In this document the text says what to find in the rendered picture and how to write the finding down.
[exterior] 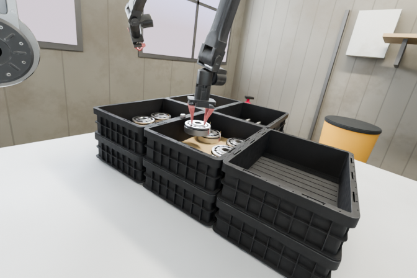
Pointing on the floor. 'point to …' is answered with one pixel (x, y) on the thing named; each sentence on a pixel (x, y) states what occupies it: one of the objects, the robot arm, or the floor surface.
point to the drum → (350, 136)
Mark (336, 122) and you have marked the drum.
